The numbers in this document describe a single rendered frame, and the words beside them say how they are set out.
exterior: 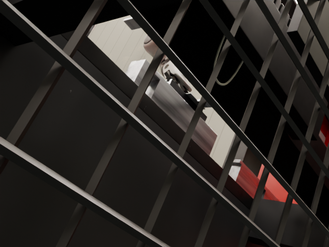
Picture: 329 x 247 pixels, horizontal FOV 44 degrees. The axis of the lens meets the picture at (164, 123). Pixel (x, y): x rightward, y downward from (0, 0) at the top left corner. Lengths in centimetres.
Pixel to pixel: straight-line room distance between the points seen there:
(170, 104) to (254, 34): 47
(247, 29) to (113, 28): 659
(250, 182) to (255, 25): 85
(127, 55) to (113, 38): 57
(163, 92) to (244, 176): 50
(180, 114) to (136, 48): 546
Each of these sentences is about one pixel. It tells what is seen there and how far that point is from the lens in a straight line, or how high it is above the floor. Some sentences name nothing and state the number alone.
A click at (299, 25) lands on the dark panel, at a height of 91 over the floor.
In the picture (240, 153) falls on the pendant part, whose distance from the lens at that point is 241.
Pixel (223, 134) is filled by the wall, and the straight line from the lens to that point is 505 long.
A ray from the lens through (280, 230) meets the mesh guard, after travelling 19.
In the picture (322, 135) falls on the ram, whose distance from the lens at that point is 205.
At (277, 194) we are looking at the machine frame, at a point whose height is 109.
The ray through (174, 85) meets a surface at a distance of 122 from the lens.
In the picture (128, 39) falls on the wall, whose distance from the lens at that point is 690.
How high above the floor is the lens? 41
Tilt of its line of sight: 23 degrees up
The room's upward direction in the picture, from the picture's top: 25 degrees clockwise
